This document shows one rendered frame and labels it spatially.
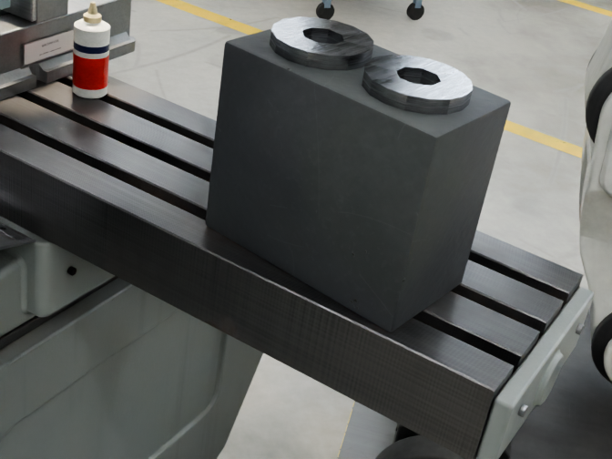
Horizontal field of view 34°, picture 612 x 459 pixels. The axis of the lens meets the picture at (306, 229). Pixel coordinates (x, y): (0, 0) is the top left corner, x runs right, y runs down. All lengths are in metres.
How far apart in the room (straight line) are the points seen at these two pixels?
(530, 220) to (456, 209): 2.31
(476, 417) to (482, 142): 0.23
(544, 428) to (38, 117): 0.79
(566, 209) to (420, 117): 2.52
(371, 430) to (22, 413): 0.61
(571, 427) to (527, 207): 1.84
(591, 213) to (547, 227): 1.82
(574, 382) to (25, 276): 0.83
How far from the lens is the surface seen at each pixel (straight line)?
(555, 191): 3.37
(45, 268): 1.07
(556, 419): 1.45
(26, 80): 1.18
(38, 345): 1.15
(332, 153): 0.81
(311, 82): 0.81
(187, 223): 0.95
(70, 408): 1.28
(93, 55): 1.15
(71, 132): 1.10
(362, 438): 1.58
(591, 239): 1.36
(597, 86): 1.26
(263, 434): 2.14
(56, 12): 1.21
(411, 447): 1.31
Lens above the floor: 1.45
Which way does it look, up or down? 31 degrees down
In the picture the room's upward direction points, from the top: 10 degrees clockwise
